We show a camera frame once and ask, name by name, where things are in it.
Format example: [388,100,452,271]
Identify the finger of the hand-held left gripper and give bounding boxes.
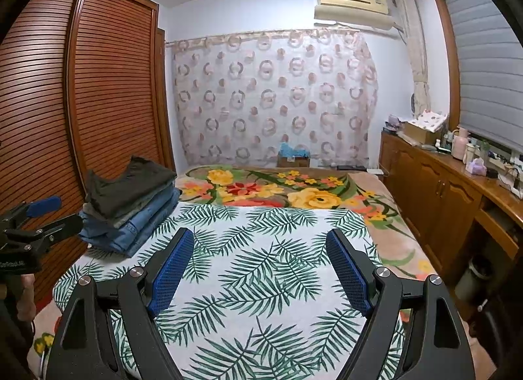
[20,213,84,244]
[8,196,63,221]

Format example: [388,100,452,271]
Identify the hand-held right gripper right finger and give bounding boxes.
[326,228,470,380]

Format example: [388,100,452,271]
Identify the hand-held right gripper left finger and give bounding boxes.
[46,227,195,380]

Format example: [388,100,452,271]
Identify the black pants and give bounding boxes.
[84,155,177,219]

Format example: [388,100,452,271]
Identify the person's left forearm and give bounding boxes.
[0,294,35,380]

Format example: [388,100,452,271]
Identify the person's left hand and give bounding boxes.
[18,273,37,321]

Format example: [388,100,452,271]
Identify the dark blue denim jeans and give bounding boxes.
[78,200,181,258]

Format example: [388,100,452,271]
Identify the floral blanket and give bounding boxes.
[33,165,440,364]

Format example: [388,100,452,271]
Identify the leaf-print bed sheet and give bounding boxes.
[53,204,413,380]

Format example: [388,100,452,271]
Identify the wooden sideboard cabinet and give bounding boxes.
[379,129,523,283]

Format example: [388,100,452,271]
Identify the small cardboard box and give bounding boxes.
[277,152,311,168]

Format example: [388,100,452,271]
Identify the grey trash bin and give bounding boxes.
[454,255,491,303]

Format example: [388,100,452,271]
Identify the wooden louvered wardrobe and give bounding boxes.
[0,0,178,315]

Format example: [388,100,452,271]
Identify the open cardboard box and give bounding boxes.
[402,120,442,144]

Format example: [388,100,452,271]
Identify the pink bottle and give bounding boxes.
[451,127,468,159]

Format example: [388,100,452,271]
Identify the spotted white cloth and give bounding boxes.
[413,111,449,132]

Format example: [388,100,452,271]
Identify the white power strip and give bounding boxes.
[500,169,523,198]

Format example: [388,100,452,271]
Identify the beige window curtain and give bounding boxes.
[394,0,431,115]

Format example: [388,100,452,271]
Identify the grey window blind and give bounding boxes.
[443,0,523,147]

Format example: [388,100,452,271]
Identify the ring-patterned sheer curtain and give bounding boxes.
[165,29,379,168]

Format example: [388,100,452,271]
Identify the wall air conditioner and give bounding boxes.
[314,0,392,30]

